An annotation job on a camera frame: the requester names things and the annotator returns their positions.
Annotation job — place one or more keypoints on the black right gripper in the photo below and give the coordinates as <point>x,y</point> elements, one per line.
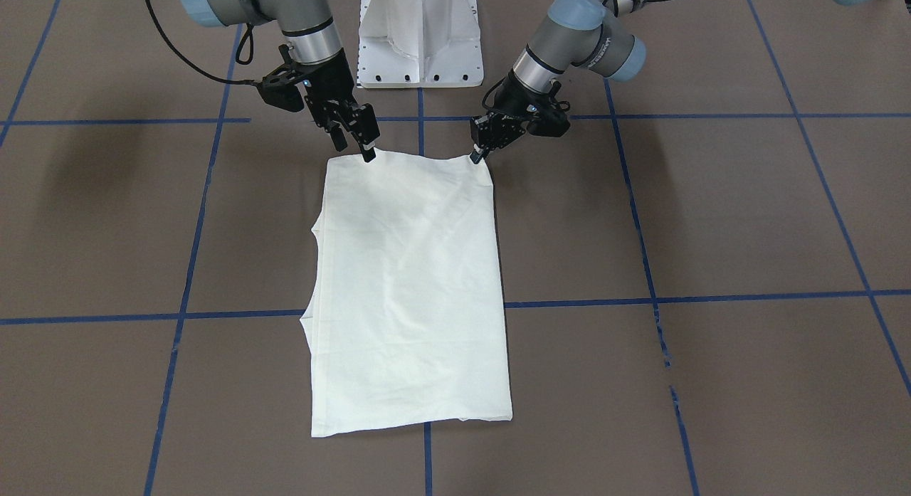
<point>329,80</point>

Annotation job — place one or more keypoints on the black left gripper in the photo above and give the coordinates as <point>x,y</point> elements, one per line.
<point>511,99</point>

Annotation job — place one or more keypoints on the cream long-sleeve cat shirt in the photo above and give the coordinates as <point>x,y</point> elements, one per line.
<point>406,323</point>

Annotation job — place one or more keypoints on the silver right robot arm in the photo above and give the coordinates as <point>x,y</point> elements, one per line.
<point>307,25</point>

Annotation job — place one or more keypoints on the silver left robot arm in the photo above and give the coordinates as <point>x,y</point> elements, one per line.
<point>720,72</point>

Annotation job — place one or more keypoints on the white mounting plate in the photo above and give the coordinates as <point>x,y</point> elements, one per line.
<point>419,44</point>

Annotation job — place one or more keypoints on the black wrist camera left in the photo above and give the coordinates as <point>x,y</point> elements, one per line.
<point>548,117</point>

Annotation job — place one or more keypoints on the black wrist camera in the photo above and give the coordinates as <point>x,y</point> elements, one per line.
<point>548,117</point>
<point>279,88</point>

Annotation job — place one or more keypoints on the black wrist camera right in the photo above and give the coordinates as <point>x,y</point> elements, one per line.
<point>279,88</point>

